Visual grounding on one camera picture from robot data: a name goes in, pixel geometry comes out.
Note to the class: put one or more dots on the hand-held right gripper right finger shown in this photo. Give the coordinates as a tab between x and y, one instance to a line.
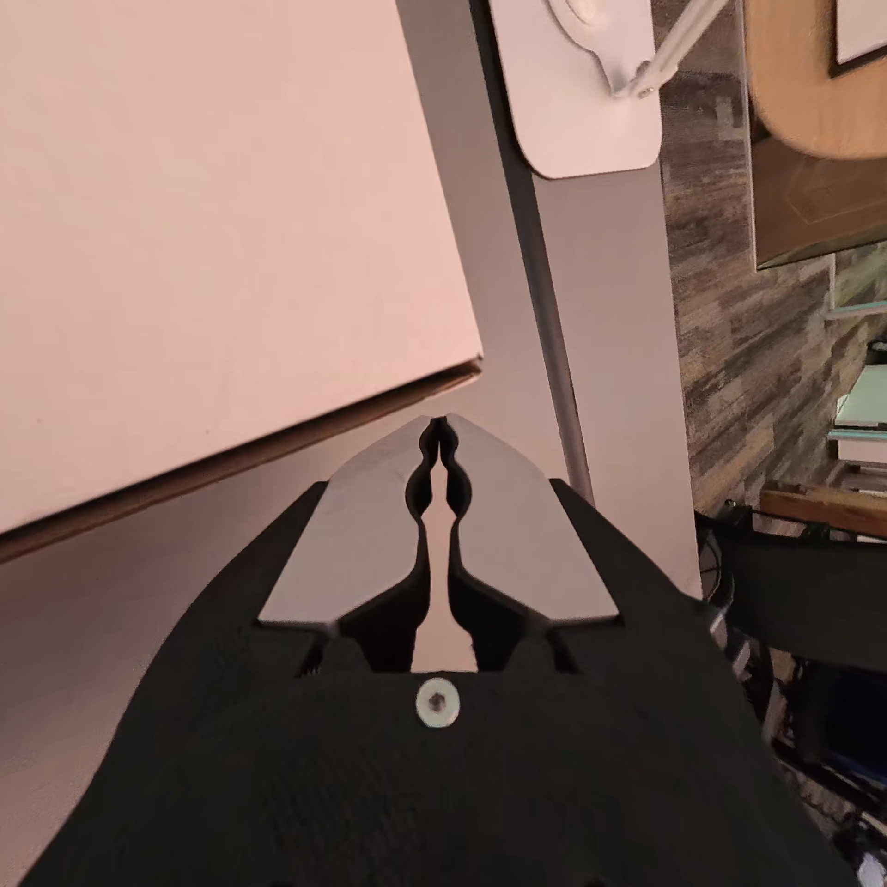
533	547

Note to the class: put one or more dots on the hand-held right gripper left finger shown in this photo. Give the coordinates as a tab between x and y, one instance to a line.
339	547

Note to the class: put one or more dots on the white cardboard mailer box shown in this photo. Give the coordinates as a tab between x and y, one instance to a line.
208	208

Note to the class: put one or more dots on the large brown cardboard box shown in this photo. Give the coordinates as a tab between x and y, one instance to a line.
818	208

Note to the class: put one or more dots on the large black object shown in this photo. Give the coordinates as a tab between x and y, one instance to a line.
811	589

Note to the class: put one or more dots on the white shelf unit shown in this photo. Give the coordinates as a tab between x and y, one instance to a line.
863	416

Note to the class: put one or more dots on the white stand base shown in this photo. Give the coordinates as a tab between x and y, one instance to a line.
589	131

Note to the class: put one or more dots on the wooden instruction sign board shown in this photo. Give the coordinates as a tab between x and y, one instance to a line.
797	104

